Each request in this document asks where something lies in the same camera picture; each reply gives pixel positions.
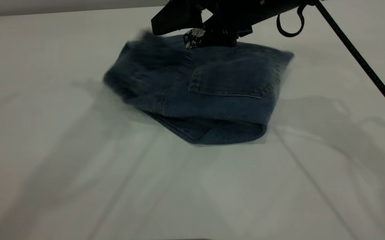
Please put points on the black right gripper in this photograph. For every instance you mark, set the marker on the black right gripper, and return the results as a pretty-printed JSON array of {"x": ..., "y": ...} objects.
[{"x": 242, "y": 13}]

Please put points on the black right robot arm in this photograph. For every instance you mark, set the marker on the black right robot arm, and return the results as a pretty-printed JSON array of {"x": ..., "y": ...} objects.
[{"x": 292, "y": 4}]

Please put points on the blue denim pants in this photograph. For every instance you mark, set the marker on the blue denim pants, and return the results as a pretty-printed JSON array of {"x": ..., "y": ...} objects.
[{"x": 219, "y": 100}]

